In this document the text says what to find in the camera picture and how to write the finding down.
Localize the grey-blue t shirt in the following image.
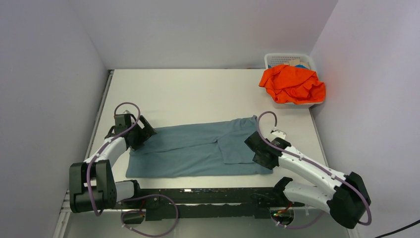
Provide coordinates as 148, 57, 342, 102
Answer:
125, 116, 272, 179

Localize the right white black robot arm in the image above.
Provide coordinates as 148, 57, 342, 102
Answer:
245, 132, 371, 229

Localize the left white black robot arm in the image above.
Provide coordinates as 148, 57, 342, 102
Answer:
69, 114, 157, 215

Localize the orange t shirt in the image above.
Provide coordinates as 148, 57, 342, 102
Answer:
259, 64, 326, 105

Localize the blue garment in basket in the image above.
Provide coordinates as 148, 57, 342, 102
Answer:
294, 64, 310, 69

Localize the white plastic laundry basket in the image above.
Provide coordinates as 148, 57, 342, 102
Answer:
264, 53, 321, 109

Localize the tan item in basket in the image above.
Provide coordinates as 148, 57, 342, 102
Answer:
284, 59, 311, 69

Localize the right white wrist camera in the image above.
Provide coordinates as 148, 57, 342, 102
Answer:
270, 129, 286, 139

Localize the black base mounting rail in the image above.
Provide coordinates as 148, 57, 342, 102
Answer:
114, 187, 303, 221

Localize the aluminium frame rail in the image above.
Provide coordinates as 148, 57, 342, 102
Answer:
59, 185, 351, 213

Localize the black cable bottom right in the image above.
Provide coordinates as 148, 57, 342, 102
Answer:
374, 219, 420, 238

